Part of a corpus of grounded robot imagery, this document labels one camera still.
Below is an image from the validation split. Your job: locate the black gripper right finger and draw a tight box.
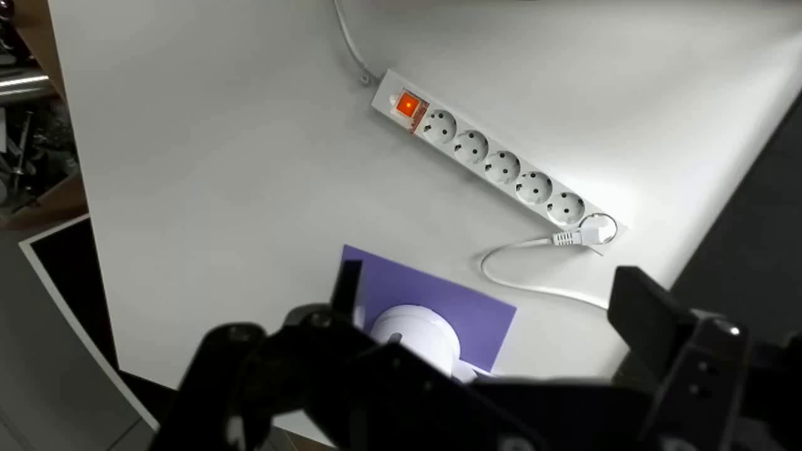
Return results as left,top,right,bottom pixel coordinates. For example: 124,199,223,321
605,264,699,388

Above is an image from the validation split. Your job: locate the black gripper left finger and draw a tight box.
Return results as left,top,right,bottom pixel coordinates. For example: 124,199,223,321
329,259,365,326

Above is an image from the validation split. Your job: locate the white power strip cable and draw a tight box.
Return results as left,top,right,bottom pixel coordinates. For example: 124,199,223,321
329,0,379,89

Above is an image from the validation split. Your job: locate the white power strip orange switch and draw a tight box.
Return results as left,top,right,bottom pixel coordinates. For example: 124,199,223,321
369,67,624,249

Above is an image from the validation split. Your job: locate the white kettle cable with plug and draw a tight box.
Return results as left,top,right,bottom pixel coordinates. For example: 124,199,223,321
479,210,620,313

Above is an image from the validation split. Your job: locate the purple mat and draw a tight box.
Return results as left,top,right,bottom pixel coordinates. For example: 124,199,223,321
339,244,519,376

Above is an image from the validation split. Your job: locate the silver metal tube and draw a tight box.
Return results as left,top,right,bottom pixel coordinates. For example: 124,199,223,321
0,70,53,106

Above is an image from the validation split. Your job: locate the black panel white edge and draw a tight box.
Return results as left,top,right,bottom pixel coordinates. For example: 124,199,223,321
18,210,159,432

